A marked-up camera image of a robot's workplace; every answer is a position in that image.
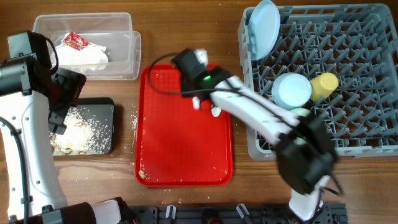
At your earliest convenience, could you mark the white plastic fork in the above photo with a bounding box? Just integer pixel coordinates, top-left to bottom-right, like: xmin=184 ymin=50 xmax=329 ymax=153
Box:
xmin=192 ymin=96 xmax=201 ymax=110

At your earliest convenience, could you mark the green bowl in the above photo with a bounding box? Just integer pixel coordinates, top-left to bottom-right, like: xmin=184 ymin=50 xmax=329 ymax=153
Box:
xmin=290 ymin=108 xmax=311 ymax=117

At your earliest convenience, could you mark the light blue plate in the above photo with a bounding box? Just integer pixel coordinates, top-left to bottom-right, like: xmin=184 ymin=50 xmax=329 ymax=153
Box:
xmin=248 ymin=0 xmax=280 ymax=60

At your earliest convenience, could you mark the grey dishwasher rack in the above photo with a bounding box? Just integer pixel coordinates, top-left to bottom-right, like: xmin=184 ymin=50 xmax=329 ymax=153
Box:
xmin=238 ymin=4 xmax=397 ymax=157

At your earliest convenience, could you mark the yellow cup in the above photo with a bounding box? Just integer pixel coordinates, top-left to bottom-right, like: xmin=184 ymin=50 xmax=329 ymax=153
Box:
xmin=310 ymin=73 xmax=338 ymax=101

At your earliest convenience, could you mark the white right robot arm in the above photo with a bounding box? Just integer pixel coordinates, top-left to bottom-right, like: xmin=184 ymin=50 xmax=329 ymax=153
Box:
xmin=179 ymin=65 xmax=338 ymax=223

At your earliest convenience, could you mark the white plastic spoon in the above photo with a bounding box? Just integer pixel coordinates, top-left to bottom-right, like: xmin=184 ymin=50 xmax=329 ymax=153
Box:
xmin=211 ymin=105 xmax=222 ymax=118

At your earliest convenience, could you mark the black plastic bin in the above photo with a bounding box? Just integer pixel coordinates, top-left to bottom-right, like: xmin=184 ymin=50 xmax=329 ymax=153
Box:
xmin=51 ymin=96 xmax=115 ymax=156

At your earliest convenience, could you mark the light blue bowl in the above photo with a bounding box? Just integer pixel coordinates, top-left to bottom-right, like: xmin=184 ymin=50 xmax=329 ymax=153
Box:
xmin=271 ymin=72 xmax=312 ymax=110

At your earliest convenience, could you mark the nut shell scrap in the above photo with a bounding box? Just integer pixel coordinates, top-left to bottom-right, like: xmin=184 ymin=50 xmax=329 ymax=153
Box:
xmin=139 ymin=170 xmax=146 ymax=179

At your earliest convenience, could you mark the red serving tray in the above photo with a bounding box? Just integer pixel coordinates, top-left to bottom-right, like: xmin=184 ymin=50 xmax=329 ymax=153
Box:
xmin=134 ymin=64 xmax=233 ymax=187

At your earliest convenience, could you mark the white napkin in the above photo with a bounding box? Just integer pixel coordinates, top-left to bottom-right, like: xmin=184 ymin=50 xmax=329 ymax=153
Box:
xmin=55 ymin=43 xmax=109 ymax=73

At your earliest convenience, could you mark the spilled white rice pile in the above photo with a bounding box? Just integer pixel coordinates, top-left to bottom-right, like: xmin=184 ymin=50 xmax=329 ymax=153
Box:
xmin=51 ymin=107 xmax=111 ymax=156

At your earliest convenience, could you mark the red snack wrapper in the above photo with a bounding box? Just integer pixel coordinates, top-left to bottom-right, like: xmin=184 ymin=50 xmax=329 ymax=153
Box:
xmin=63 ymin=32 xmax=89 ymax=50

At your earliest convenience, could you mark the clear plastic waste bin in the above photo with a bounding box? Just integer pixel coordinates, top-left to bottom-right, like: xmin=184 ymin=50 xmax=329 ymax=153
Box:
xmin=33 ymin=12 xmax=141 ymax=80

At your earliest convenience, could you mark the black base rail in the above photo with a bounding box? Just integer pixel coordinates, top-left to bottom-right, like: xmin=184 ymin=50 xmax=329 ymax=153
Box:
xmin=129 ymin=203 xmax=348 ymax=224

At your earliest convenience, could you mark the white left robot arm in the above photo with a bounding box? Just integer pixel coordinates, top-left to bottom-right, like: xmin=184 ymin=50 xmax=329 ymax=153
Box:
xmin=1 ymin=54 xmax=129 ymax=223

